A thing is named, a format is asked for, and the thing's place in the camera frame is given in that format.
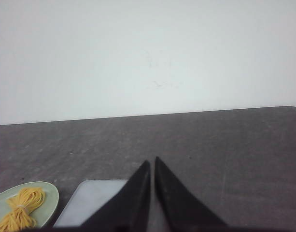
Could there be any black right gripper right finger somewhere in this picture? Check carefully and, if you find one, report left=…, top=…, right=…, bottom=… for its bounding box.
left=155, top=157, right=230, bottom=232

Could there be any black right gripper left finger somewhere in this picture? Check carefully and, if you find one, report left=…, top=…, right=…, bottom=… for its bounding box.
left=53, top=161, right=151, bottom=232

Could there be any yellow vermicelli bundle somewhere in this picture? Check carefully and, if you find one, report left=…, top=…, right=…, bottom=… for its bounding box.
left=0, top=187, right=46, bottom=232

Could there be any silver digital kitchen scale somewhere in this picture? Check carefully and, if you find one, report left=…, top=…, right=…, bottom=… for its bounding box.
left=54, top=179, right=127, bottom=228

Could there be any light green oval plate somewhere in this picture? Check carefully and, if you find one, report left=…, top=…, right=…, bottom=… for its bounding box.
left=0, top=181, right=59, bottom=228

